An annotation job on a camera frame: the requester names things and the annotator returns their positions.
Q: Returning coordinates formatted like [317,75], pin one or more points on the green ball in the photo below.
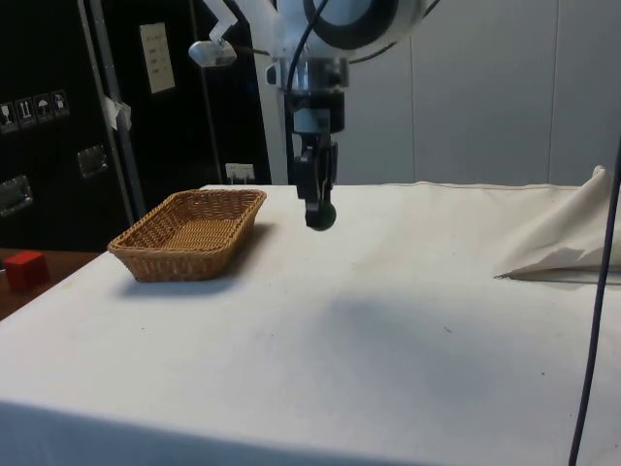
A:
[328,218]

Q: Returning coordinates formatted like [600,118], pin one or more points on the black cabinet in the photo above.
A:
[48,58]

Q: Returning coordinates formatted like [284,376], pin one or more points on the brown wicker basket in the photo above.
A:
[189,233]

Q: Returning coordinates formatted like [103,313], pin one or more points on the red cube block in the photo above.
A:
[26,272]

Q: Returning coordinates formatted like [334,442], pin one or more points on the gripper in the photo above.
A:
[337,109]

